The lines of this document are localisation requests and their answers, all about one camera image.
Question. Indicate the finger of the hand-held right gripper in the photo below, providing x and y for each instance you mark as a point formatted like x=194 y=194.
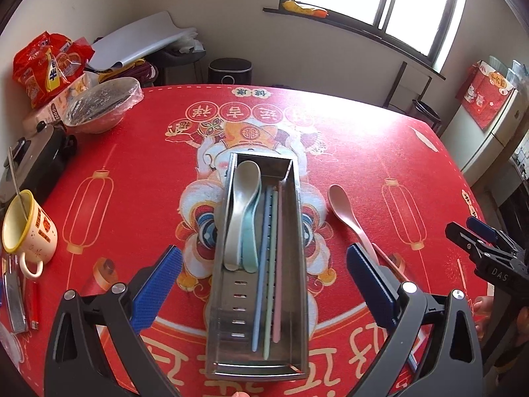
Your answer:
x=467 y=242
x=483 y=227

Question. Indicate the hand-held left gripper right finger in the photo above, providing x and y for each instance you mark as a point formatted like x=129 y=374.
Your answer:
x=368 y=281

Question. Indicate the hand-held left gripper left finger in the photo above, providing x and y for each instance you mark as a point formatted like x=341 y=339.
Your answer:
x=159 y=285

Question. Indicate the pink chopstick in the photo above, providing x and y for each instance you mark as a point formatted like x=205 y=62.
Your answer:
x=277 y=277
x=390 y=262

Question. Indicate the stainless steel utensil holder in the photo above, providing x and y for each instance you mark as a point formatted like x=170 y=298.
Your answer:
x=239 y=297

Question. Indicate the pink spoon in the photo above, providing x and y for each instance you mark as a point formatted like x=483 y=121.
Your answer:
x=341 y=202

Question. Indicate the blue chopstick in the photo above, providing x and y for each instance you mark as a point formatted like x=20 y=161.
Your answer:
x=411 y=362
x=258 y=297

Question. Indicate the mint green spoon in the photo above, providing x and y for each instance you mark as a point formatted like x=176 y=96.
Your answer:
x=250 y=240

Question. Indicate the beige spoon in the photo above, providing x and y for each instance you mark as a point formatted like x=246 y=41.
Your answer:
x=247 y=178

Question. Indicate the person's right hand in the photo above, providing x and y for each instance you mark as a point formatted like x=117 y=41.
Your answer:
x=484 y=316

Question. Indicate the white refrigerator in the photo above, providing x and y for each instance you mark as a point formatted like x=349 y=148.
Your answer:
x=496 y=144

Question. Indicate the red printed tablecloth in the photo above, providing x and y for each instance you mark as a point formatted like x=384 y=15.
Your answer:
x=124 y=165

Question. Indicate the red lighter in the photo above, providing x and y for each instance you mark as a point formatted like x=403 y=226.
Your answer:
x=35 y=306

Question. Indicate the red printed fridge cloth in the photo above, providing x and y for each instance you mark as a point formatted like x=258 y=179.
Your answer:
x=485 y=95

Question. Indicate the cream enamel mug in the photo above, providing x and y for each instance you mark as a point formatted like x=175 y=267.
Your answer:
x=37 y=231

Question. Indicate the flat metal tool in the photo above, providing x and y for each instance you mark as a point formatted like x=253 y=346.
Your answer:
x=14 y=302

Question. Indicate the clear plastic containers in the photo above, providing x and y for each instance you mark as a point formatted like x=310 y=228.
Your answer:
x=508 y=70

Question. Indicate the black electric pot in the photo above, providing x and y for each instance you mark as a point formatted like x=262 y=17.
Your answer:
x=37 y=161

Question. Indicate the bowl covered with plastic wrap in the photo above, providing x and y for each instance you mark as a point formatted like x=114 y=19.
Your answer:
x=99 y=103

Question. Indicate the beige carton box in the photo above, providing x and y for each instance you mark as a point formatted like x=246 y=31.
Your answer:
x=45 y=113

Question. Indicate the maroon cloth bundle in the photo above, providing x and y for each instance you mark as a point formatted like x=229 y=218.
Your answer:
x=140 y=70

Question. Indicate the black side table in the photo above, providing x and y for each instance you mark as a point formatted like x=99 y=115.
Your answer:
x=182 y=64

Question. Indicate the black window sill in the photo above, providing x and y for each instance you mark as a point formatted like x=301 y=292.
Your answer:
x=363 y=29

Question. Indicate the white plastic bag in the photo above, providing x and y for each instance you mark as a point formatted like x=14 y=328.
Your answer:
x=190 y=43

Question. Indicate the red snack bag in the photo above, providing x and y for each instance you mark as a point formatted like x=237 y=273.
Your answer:
x=45 y=66

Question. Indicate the white rolled board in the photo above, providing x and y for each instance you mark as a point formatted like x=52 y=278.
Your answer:
x=136 y=37

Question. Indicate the yellow orange packet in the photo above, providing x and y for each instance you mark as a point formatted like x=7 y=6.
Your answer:
x=303 y=8

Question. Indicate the black frame chair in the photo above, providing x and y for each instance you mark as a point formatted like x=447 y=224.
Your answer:
x=403 y=87

